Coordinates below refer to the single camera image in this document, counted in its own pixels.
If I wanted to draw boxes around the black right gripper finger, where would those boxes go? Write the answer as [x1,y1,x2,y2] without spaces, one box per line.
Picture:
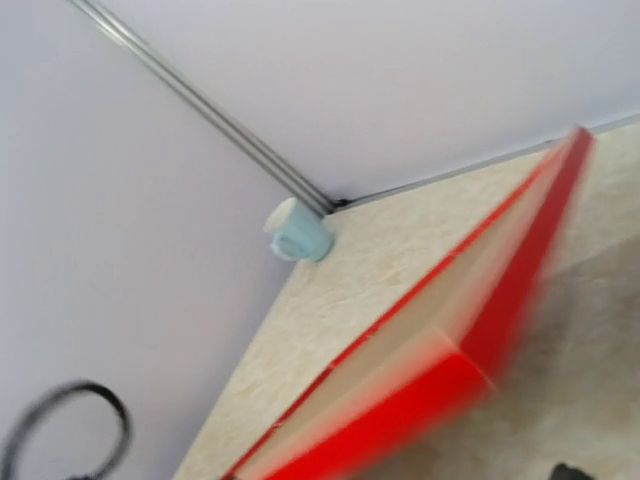
[548,463,594,480]

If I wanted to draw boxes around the light blue mug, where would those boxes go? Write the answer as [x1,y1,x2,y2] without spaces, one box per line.
[263,198,335,262]

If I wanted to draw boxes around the red wooden picture frame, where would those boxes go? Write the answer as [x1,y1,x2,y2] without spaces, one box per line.
[226,127,594,479]

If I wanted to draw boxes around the left aluminium corner post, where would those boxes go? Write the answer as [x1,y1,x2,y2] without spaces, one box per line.
[70,0,337,215]

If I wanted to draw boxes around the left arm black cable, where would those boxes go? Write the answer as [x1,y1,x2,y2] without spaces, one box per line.
[0,380,134,480]

